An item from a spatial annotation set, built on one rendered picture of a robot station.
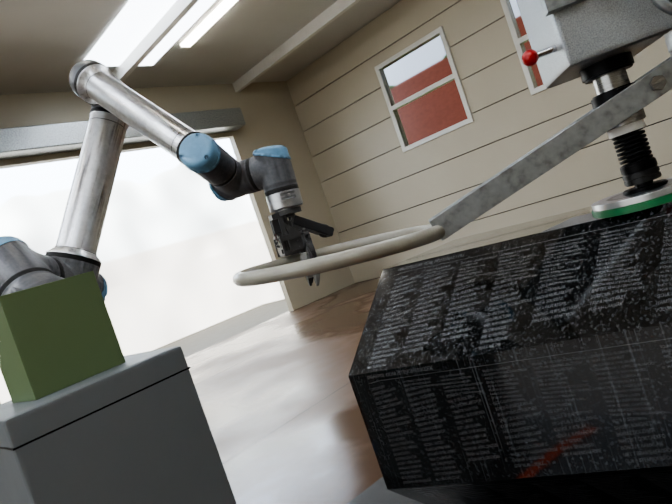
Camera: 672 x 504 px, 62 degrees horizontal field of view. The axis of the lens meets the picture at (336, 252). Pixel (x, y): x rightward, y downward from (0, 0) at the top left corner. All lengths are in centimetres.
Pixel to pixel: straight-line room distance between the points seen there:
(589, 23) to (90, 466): 132
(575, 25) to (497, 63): 712
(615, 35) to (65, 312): 130
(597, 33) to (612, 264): 43
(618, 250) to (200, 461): 103
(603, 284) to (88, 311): 115
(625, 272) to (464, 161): 752
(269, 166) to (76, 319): 59
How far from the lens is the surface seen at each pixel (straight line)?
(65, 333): 145
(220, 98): 980
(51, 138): 794
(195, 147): 138
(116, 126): 184
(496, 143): 835
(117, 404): 135
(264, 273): 107
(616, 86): 128
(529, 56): 120
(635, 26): 123
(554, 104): 799
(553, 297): 122
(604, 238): 123
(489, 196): 118
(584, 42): 120
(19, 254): 159
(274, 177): 143
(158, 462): 140
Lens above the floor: 98
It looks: 2 degrees down
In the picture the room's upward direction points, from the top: 19 degrees counter-clockwise
